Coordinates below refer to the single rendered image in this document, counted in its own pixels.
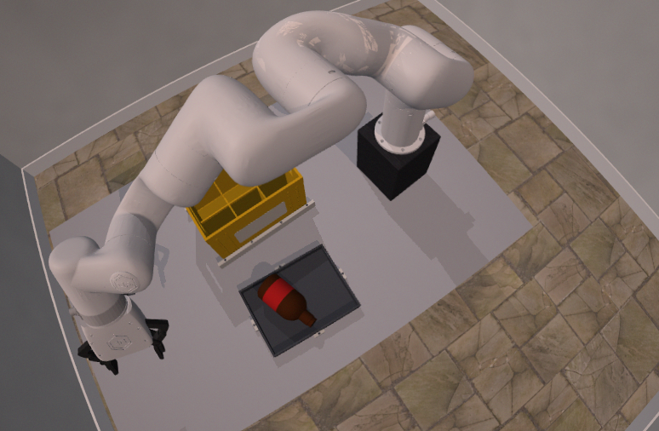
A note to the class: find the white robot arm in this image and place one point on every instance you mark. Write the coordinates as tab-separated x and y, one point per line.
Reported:
223	121

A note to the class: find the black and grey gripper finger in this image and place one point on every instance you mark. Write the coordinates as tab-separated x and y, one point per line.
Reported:
86	352
157	336

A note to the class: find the yellow storage crate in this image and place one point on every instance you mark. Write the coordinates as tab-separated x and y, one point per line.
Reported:
230	232

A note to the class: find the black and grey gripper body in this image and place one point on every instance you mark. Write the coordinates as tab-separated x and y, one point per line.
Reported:
125	335

